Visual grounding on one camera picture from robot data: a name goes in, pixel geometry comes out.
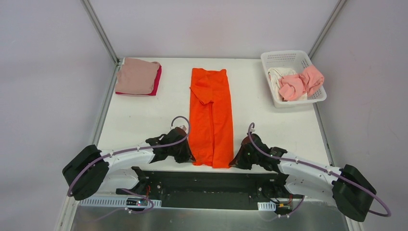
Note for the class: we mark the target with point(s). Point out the pink t-shirt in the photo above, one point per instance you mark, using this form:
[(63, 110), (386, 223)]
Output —
[(312, 79)]

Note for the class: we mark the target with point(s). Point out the white plastic laundry basket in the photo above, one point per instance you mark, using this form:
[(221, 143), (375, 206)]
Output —
[(296, 60)]

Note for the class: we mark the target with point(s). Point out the folded beige t-shirt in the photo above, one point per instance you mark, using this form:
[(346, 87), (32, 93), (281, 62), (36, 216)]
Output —
[(137, 76)]

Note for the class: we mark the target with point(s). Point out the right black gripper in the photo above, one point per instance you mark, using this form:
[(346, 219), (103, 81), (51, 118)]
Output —
[(243, 154)]

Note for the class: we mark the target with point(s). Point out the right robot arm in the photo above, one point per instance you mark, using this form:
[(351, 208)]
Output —
[(345, 188)]

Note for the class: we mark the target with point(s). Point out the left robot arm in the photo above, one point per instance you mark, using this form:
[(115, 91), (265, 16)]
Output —
[(118, 171)]

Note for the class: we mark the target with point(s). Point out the left aluminium frame post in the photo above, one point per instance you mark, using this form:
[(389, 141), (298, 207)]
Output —
[(100, 30)]

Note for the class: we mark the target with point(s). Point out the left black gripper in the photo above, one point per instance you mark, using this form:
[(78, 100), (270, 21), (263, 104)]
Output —
[(183, 150)]

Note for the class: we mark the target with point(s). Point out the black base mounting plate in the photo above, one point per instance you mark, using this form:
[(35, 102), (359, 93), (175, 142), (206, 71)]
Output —
[(207, 190)]

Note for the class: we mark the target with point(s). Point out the orange t-shirt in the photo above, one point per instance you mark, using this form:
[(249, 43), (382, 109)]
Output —
[(211, 135)]

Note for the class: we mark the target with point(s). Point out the folded crimson t-shirt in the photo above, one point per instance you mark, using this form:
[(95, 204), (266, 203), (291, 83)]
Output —
[(156, 81)]

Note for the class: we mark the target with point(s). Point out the aluminium frame post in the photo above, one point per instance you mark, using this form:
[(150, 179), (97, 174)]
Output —
[(327, 26), (100, 30)]

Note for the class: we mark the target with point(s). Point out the right aluminium frame post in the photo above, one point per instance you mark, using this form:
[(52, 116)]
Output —
[(327, 26)]

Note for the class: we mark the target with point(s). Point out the white t-shirt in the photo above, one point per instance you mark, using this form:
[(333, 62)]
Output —
[(274, 78)]

